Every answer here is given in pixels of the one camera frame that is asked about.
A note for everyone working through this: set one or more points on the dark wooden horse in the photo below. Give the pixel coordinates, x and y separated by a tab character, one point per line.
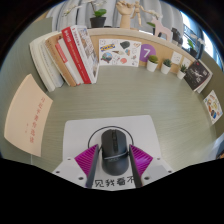
176	36

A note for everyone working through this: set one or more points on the white orchid in black pot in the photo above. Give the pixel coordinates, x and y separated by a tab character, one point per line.
98	22

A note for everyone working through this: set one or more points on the white mouse pad, black drawing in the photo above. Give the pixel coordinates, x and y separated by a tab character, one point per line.
80	128

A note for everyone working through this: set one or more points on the peach paper sheet, red text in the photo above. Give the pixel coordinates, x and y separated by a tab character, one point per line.
28	115

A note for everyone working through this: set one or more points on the green plant in black pot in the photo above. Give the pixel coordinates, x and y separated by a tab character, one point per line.
193	51

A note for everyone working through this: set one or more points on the pink wooden horse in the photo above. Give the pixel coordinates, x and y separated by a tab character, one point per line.
162	30

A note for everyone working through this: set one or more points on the white illustrated sticker sheet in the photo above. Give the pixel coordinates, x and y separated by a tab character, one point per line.
120	52

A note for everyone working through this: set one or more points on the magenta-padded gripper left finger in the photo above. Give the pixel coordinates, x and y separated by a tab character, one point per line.
68	170

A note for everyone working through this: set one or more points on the colourful food sticker sheet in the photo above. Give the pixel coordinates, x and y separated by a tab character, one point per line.
213	107

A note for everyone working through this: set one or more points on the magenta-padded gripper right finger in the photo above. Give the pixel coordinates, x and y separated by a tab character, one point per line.
156	170

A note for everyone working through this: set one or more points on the light wooden desk shelf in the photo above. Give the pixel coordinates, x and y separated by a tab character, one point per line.
133	35

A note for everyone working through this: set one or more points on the white book with red stripe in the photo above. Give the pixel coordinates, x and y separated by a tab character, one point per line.
66	61

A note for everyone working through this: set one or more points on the grey curtain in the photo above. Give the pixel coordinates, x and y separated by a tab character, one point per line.
65	13

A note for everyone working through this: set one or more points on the white wall socket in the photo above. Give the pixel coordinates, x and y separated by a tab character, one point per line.
176	57
186	62

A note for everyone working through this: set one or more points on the white book behind black book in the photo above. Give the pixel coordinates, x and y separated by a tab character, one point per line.
208	81

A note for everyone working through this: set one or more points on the small succulent in white pot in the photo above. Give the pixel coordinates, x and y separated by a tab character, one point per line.
181	75
152	66
165	69

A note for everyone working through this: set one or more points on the white orchid flowers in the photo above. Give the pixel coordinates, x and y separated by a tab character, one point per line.
154	14

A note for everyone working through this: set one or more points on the thick white book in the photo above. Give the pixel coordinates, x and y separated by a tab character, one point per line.
43	61

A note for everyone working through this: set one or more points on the brown kraft book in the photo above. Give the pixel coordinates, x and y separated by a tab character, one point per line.
56	56

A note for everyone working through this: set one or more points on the black cover book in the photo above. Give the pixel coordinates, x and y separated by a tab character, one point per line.
196	75

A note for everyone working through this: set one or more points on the wooden hand model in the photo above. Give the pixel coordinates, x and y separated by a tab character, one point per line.
125	15

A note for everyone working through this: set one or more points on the wooden artist mannequin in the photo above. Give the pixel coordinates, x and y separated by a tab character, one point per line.
137	11

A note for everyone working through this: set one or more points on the purple round number sign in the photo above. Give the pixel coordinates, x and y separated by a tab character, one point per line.
148	50

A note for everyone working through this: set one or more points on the black computer mouse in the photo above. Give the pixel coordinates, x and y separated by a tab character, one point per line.
115	153

